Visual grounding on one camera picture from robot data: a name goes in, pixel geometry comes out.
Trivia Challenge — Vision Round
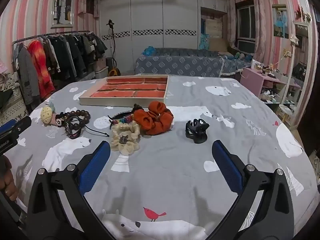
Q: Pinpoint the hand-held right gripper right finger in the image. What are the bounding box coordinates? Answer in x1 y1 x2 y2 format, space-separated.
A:
211 139 295 240

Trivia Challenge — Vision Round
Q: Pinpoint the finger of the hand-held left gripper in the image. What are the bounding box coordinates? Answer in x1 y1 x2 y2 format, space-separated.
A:
0 116 32 140
0 119 17 133

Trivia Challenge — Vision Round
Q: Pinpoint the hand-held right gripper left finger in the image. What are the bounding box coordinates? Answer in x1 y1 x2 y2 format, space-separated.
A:
26 140 118 240

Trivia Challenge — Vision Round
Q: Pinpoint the beige lace scrunchie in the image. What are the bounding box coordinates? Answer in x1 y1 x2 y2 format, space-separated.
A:
110 124 141 155

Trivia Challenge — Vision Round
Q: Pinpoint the dark small bead bracelet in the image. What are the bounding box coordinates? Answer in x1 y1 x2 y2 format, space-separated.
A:
64 122 110 139

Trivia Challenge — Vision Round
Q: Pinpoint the black claw hair clip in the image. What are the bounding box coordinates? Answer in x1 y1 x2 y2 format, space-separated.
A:
185 119 209 145

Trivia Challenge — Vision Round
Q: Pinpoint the brown wooden bead bracelet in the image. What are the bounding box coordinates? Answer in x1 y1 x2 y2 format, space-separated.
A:
64 109 92 128

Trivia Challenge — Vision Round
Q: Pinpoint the colourful beaded bracelet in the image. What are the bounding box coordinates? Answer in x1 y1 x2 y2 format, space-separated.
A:
108 110 140 130

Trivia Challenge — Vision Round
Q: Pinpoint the cream tray with red lining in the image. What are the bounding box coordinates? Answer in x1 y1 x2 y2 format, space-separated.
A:
79 74 169 107

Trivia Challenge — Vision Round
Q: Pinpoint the orange fabric scrunchie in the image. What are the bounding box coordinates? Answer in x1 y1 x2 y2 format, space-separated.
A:
133 101 174 136

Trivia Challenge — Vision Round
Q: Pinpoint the person's left hand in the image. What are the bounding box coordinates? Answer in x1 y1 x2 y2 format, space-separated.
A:
0 155 20 202

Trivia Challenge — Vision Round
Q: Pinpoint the dark cloth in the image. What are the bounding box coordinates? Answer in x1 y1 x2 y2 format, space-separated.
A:
0 89 14 110

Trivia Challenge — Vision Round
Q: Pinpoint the grey polar bear printed blanket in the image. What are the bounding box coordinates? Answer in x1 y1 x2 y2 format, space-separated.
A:
5 75 320 240

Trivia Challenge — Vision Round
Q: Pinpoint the row of hanging clothes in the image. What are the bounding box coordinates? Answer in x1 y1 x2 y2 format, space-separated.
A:
14 31 108 105

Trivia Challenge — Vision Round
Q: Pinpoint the metal clothes rack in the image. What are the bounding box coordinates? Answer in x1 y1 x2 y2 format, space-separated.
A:
12 30 92 100

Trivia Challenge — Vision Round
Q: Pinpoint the pink desk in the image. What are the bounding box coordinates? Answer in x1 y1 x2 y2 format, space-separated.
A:
240 67 300 100

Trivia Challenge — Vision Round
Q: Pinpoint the plastic storage box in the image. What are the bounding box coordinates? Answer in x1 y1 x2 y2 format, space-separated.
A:
94 56 110 80

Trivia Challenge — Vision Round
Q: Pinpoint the garment steamer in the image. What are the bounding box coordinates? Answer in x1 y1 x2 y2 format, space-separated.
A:
105 19 121 77

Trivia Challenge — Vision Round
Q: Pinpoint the sofa with blue patterned cover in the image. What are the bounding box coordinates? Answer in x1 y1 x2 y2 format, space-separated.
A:
135 47 250 78

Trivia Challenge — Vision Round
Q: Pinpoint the blue cloth bundle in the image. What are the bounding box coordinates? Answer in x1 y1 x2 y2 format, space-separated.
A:
142 46 160 57

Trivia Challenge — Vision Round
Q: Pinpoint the blue hanging cloth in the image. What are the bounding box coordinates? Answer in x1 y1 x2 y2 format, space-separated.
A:
199 20 213 50

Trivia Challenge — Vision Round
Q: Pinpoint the short pink curtain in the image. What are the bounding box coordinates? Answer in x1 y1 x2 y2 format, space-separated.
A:
78 0 100 18

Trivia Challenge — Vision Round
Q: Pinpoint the white framed mirror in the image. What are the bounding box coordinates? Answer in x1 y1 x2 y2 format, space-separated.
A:
280 21 313 128

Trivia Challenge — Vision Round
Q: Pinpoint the small dark window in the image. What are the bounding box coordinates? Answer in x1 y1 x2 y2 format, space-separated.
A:
85 0 97 14

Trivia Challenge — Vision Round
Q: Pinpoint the white wardrobe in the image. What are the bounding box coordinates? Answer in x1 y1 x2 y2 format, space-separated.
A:
100 0 228 77

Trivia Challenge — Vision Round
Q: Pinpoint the framed wall poster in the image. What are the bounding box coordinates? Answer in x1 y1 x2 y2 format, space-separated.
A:
51 0 74 28

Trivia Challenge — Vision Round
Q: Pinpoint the unframed wall poster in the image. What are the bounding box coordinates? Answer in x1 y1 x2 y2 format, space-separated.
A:
272 4 289 38

